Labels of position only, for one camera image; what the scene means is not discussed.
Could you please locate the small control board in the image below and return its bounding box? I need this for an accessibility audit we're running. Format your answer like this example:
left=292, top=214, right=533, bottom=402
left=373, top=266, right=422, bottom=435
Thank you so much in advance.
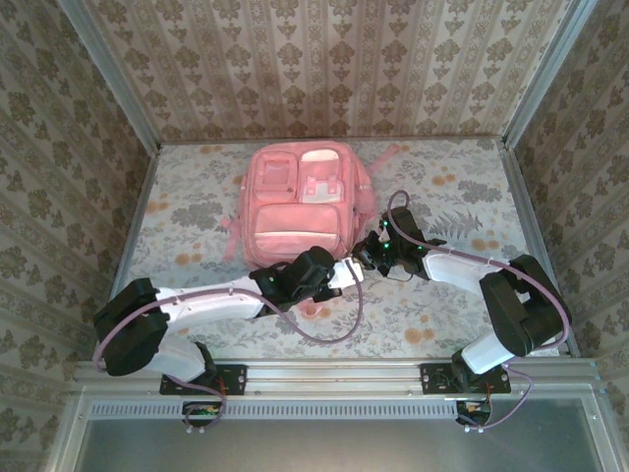
left=181, top=400, right=223, bottom=428
left=454, top=398, right=493, bottom=428

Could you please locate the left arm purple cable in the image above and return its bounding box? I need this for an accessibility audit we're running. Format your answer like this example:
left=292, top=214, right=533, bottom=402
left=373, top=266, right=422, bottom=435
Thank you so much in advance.
left=95, top=265, right=366, bottom=437

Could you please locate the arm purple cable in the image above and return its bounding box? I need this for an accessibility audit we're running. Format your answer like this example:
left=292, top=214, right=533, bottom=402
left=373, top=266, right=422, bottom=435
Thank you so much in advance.
left=385, top=190, right=572, bottom=435
left=95, top=265, right=366, bottom=437

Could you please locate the aluminium base beam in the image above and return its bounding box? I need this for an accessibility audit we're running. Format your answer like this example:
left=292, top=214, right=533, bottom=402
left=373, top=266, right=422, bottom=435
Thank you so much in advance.
left=73, top=358, right=600, bottom=394

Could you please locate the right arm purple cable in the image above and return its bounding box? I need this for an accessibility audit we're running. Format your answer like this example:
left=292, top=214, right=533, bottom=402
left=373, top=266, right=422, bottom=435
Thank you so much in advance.
left=385, top=190, right=572, bottom=435

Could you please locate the aluminium frame post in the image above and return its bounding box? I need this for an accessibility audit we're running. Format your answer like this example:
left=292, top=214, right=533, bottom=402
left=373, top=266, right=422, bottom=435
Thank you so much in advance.
left=57, top=0, right=162, bottom=151
left=501, top=0, right=600, bottom=148

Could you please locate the grey metal panel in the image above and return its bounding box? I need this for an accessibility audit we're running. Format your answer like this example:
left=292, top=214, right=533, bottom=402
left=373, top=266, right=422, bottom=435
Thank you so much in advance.
left=73, top=417, right=603, bottom=472

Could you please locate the pink school backpack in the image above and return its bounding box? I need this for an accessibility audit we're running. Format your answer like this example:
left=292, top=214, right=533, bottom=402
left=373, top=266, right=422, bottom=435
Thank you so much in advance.
left=220, top=140, right=402, bottom=320

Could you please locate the slotted grey cable duct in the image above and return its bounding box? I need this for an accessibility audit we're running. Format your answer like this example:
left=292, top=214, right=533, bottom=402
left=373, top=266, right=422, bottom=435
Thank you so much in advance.
left=90, top=400, right=461, bottom=419

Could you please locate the aluminium table side rail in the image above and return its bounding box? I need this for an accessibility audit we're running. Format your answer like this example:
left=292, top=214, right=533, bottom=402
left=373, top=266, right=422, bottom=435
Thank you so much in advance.
left=92, top=142, right=163, bottom=360
left=499, top=140, right=582, bottom=358

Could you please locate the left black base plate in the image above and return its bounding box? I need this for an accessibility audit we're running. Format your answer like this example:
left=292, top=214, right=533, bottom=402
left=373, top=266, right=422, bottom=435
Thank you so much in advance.
left=159, top=362, right=249, bottom=396

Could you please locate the floral table cover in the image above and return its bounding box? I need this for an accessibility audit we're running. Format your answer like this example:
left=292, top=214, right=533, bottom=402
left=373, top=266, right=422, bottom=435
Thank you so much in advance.
left=105, top=140, right=561, bottom=360

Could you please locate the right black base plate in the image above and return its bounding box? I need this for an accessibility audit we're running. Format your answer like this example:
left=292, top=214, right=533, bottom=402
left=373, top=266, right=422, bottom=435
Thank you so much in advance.
left=420, top=362, right=512, bottom=396

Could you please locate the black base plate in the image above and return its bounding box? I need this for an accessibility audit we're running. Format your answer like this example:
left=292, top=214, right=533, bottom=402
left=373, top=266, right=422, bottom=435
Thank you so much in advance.
left=159, top=362, right=249, bottom=396
left=420, top=362, right=512, bottom=396

